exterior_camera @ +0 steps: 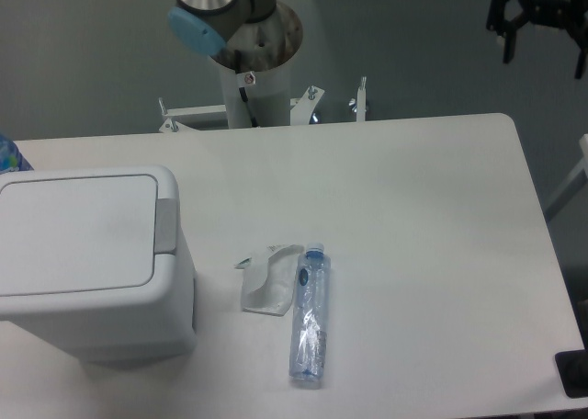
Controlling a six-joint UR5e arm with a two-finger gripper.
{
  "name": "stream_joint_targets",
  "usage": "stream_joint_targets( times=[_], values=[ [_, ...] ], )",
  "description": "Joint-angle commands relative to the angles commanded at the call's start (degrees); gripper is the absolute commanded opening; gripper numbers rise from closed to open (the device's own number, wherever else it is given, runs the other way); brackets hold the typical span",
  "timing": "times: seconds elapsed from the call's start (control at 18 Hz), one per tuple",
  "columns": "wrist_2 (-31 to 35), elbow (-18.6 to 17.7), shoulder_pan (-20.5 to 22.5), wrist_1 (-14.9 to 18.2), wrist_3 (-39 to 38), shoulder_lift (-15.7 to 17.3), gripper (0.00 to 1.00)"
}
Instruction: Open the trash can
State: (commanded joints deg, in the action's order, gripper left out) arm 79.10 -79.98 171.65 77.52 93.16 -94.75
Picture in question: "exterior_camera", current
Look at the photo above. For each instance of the white frame at right edge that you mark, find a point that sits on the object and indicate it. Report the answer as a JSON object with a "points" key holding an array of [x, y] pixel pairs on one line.
{"points": [[571, 184]]}

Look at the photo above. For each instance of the grey lid push button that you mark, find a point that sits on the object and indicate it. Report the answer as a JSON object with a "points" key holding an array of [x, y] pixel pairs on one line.
{"points": [[166, 226]]}

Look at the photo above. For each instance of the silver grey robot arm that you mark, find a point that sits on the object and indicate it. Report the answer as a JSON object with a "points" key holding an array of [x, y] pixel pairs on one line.
{"points": [[216, 10]]}

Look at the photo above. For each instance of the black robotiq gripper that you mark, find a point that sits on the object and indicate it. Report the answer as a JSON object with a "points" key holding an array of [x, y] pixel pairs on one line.
{"points": [[547, 13]]}

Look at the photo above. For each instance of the blue patterned bottle at edge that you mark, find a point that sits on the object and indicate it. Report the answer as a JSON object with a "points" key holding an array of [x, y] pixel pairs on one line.
{"points": [[11, 158]]}

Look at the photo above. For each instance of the white trash can lid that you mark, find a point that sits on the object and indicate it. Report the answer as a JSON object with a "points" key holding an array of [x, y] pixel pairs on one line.
{"points": [[76, 234]]}

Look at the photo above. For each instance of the clear plastic water bottle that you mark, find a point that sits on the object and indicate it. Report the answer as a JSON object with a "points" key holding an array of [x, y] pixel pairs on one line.
{"points": [[310, 317]]}

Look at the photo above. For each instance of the black pad at table corner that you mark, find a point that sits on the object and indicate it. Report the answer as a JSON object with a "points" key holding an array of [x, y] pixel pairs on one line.
{"points": [[572, 367]]}

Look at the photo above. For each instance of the white plastic trash can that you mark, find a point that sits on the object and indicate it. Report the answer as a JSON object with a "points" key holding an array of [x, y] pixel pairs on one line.
{"points": [[155, 319]]}

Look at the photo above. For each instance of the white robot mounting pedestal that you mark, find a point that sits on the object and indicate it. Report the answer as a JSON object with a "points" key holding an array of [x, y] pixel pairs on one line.
{"points": [[250, 100]]}

